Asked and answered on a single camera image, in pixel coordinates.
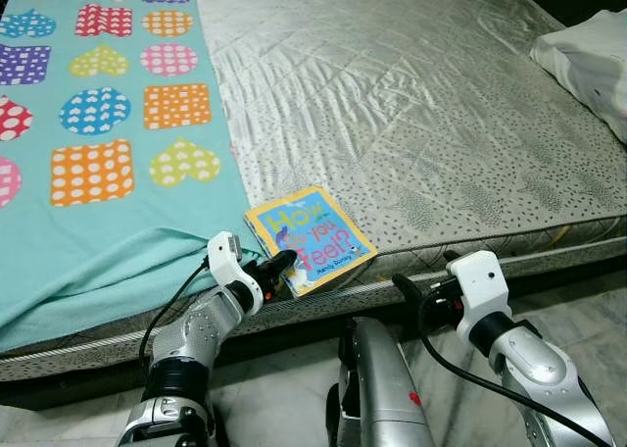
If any silver right robot leg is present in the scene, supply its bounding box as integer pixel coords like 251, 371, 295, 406
328, 317, 437, 447

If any white pillow with green tree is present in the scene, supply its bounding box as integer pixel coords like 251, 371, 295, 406
530, 9, 627, 144

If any blue yellow children's book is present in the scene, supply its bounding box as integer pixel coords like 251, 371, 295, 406
243, 185, 378, 299

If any teal blanket with colourful shapes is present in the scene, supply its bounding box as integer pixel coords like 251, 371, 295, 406
0, 0, 270, 355

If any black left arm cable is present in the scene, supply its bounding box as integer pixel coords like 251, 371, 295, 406
137, 256, 212, 370

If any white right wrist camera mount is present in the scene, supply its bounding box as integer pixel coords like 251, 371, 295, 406
446, 251, 510, 330

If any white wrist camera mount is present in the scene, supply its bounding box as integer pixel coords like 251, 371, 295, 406
206, 231, 246, 289
446, 251, 510, 330

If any grey quilted mattress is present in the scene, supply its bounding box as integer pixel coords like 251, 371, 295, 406
0, 0, 627, 382

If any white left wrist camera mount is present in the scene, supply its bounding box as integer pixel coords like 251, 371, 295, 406
206, 231, 246, 289

